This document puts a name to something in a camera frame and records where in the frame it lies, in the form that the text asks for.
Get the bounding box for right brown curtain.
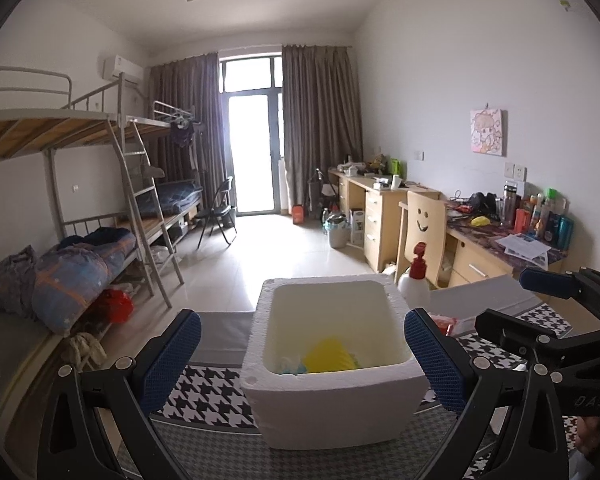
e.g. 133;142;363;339
282;46;363;206

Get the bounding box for printed paper sheets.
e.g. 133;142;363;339
495;234;550;270

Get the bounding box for blue plaid quilt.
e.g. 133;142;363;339
31;228;136;337

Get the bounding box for red plastic bag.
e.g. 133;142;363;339
92;288;134;324

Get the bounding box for orange floor container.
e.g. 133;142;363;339
291;205;304;226

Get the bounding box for houndstooth tablecloth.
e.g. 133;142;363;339
114;278;581;480

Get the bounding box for person's right hand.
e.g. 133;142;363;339
576;416;600;455

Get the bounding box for metal bunk bed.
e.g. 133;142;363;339
0;65;207;340

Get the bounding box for white styrofoam box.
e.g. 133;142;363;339
240;274;428;451

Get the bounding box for left brown curtain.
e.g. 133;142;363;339
148;52;227;208

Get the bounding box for white trash bin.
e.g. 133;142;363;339
325;212;351;249

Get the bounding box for black folding chair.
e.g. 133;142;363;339
197;176;237;249

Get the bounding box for red snack wrapper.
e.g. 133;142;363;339
430;314;458;337

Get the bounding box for glass balcony door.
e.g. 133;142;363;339
220;53;283;216

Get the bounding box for pink cartoon wall picture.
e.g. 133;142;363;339
470;107;505;156

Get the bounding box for white air conditioner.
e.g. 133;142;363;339
102;55;145;84

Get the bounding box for brown curtain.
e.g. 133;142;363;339
282;46;363;206
148;52;227;208

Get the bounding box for wooden smiley face chair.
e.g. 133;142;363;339
394;191;446;288

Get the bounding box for long wooden desk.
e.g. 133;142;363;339
329;170;566;288

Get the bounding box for yellow object on desk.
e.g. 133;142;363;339
470;216;491;229

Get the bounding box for white pump bottle red cap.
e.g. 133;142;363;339
398;242;430;310

